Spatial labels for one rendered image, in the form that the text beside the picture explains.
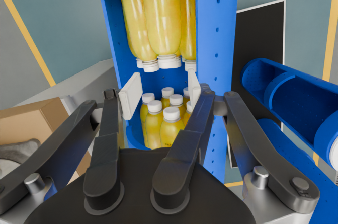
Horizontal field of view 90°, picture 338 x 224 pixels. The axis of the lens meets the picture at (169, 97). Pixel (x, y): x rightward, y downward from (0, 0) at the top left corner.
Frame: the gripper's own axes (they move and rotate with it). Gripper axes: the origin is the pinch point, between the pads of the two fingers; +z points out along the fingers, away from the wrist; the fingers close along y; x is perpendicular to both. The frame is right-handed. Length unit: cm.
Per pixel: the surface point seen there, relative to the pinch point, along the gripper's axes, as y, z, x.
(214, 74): 8.5, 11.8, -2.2
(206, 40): 6.9, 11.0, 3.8
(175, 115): 0.6, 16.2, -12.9
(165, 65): -0.7, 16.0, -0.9
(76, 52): -87, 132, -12
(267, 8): 67, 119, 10
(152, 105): -5.3, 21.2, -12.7
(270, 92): 53, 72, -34
